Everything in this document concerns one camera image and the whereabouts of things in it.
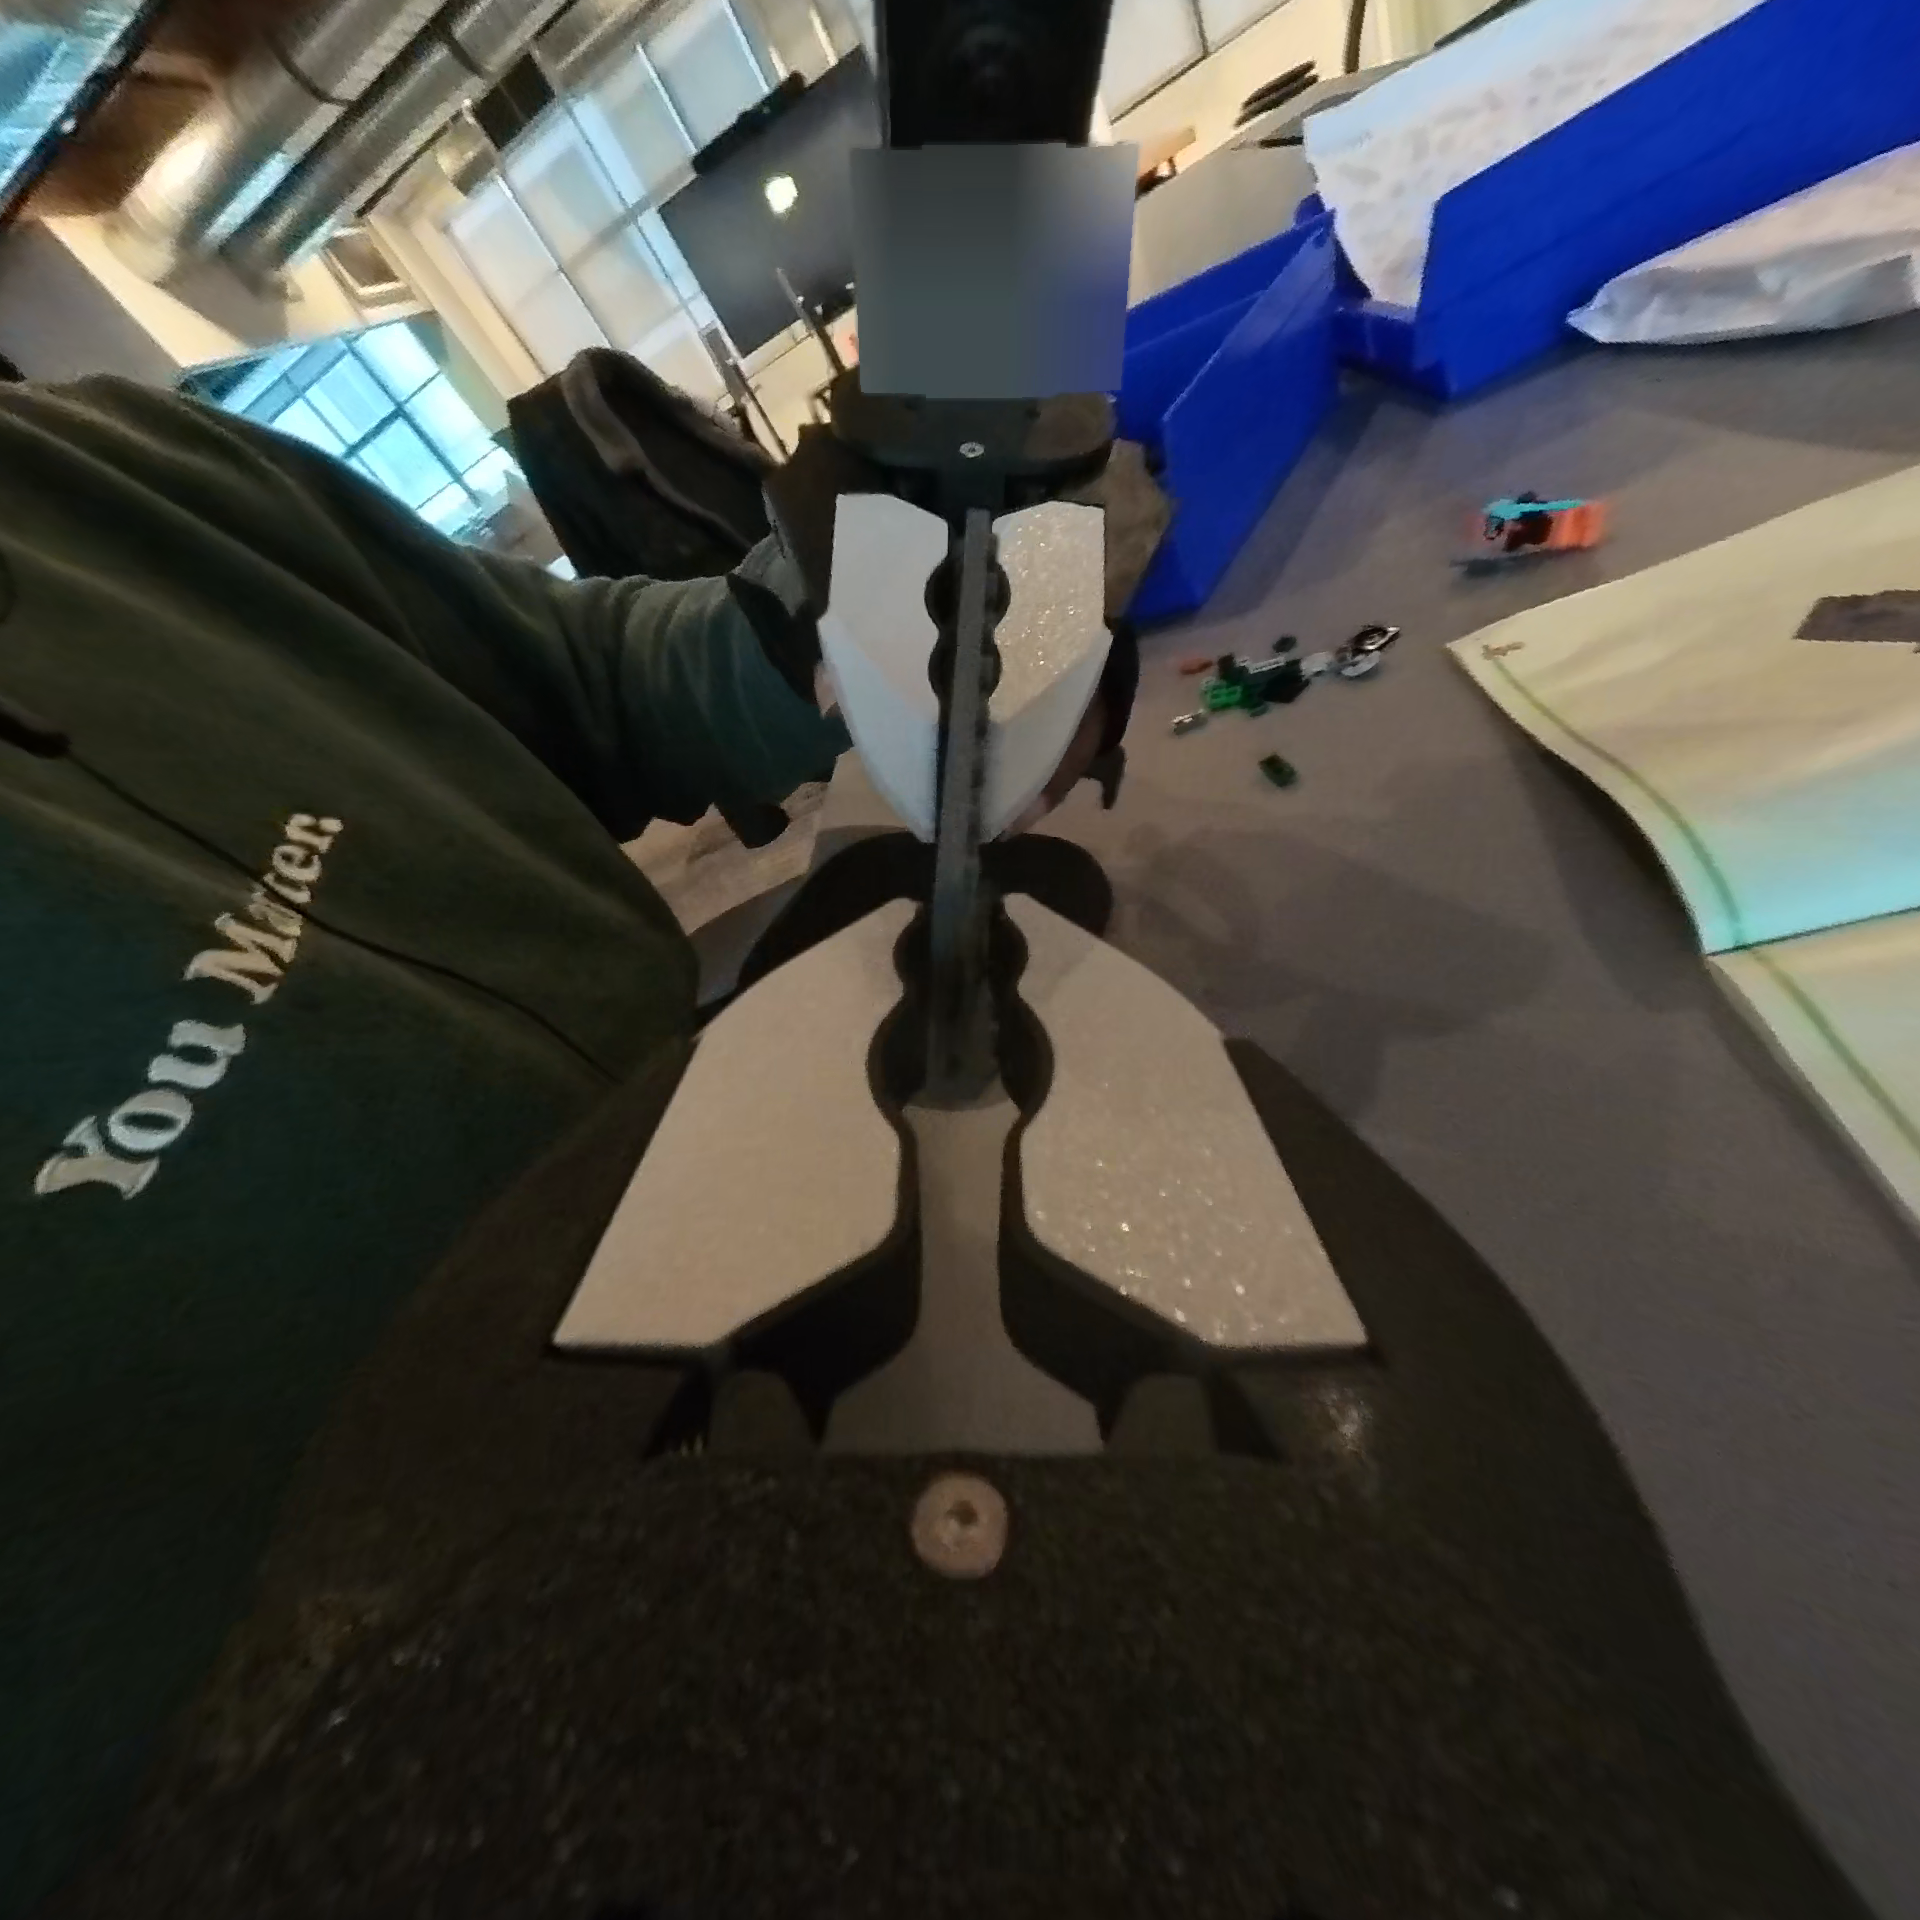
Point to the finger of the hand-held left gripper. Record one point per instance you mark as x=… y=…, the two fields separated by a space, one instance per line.
x=1058 y=631
x=877 y=631

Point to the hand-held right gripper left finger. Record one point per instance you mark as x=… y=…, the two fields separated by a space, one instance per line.
x=750 y=1185

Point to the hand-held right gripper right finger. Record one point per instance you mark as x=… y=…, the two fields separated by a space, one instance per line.
x=1188 y=1185

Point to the dark grey studded brick plate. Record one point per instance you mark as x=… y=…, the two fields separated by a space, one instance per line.
x=949 y=989

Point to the grey desk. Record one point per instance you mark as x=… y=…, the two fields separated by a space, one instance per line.
x=1425 y=975

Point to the person's left hand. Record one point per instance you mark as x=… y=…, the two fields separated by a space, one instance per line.
x=1069 y=788

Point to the green black brick cluster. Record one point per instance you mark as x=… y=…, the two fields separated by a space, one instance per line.
x=1247 y=682

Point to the black dimpled tray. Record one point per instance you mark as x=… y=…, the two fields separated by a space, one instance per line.
x=840 y=900

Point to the white black round brick piece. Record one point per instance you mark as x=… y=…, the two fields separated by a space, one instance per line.
x=1355 y=654

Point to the paned glass window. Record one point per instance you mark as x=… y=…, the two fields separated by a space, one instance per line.
x=571 y=227

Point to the person's dark green sweatshirt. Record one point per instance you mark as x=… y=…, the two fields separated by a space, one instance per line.
x=302 y=975

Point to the small orange toy piece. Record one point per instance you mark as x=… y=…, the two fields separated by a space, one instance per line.
x=1547 y=527

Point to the large blue plastic bin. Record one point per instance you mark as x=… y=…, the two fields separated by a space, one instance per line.
x=1576 y=227

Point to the open instruction booklet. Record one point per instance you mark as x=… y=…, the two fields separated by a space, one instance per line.
x=1724 y=748

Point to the black wall screen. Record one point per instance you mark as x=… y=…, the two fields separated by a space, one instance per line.
x=750 y=257

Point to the silver ventilation duct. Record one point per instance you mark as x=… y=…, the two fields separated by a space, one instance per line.
x=343 y=88

